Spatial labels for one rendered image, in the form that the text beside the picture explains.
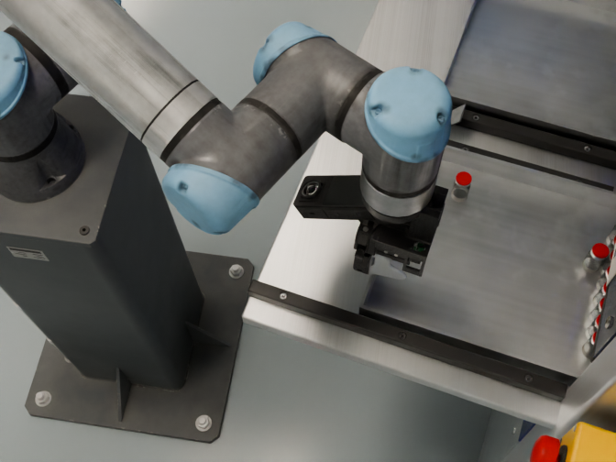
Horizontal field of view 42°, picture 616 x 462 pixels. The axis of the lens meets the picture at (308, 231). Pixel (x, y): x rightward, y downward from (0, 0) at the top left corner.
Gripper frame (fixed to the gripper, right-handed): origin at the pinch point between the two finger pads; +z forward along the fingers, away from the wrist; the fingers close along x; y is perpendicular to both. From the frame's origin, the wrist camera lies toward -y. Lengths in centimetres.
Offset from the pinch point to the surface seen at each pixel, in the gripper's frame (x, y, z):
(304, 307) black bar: -7.7, -5.3, 1.6
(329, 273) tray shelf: -1.5, -4.3, 3.6
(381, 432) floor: 3, 8, 91
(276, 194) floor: 52, -37, 92
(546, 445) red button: -17.4, 24.1, -10.4
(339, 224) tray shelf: 5.7, -5.5, 3.6
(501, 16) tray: 47.5, 5.7, 3.1
